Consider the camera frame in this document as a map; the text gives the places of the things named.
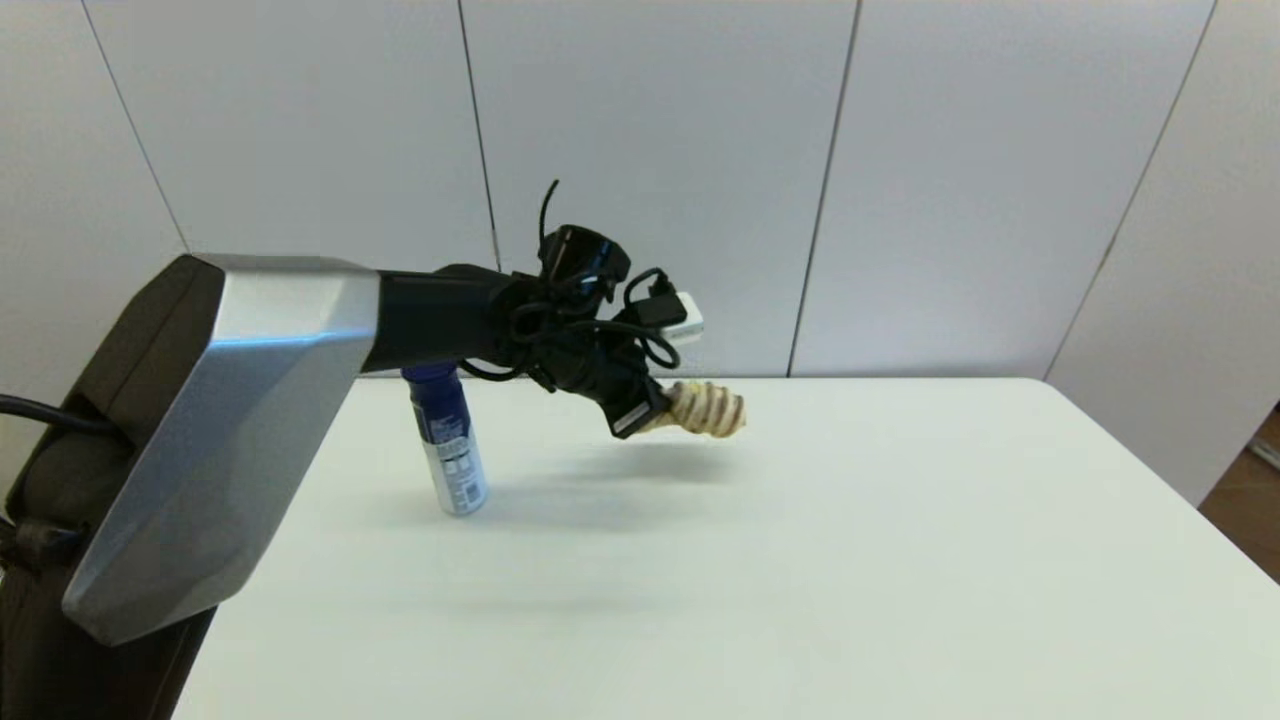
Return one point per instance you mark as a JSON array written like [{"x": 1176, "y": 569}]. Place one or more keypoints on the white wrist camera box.
[{"x": 685, "y": 318}]

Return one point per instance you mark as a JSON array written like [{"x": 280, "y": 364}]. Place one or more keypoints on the long twisted bread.
[{"x": 710, "y": 410}]

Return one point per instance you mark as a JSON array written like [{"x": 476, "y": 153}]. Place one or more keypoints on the blue and white bottle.
[{"x": 455, "y": 470}]

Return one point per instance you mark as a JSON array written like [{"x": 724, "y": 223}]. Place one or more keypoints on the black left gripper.
[{"x": 600, "y": 375}]

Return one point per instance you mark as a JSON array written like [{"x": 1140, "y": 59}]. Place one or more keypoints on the black robot body column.
[{"x": 100, "y": 680}]

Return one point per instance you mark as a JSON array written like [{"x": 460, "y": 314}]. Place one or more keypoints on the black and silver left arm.
[{"x": 250, "y": 400}]

